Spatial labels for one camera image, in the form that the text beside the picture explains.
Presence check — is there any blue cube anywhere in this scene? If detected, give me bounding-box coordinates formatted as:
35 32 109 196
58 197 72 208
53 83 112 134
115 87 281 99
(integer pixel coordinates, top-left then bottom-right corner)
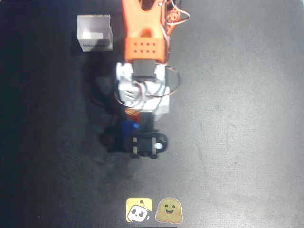
121 120 140 143

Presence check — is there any white cardboard box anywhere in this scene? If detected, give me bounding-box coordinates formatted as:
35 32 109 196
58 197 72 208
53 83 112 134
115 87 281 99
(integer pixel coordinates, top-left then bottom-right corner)
76 14 114 53

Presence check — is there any yellow robot face sticker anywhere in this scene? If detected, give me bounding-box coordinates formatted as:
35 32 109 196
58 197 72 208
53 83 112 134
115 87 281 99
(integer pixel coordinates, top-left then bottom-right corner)
125 197 153 223

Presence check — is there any hugging face emoji sticker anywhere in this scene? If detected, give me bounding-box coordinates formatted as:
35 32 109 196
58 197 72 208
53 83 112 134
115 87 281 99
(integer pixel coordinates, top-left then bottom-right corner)
155 197 184 224

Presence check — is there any black gripper-mounted camera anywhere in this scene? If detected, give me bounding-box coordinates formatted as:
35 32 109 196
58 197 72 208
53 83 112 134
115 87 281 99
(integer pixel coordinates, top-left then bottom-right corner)
129 129 169 160

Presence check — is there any thin wrist wire loop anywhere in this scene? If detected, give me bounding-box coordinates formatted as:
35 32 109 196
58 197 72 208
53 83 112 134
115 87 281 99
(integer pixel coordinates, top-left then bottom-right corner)
113 66 181 105

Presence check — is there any servo wire bundle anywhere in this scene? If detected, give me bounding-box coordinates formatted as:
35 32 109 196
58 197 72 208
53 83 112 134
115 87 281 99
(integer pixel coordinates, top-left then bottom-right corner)
159 0 191 61

